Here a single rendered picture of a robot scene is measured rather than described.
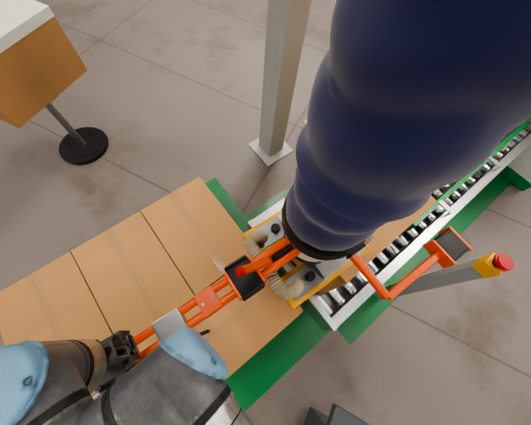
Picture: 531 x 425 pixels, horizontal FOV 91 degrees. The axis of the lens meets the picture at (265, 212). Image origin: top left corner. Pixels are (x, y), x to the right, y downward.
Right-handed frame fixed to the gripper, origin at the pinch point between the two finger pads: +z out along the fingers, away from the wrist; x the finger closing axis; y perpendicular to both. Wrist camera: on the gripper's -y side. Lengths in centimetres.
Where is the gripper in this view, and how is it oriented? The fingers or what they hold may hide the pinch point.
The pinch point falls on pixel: (120, 362)
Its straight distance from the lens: 77.7
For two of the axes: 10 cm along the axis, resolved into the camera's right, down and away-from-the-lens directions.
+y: 8.3, -4.8, 2.7
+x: -5.5, -7.8, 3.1
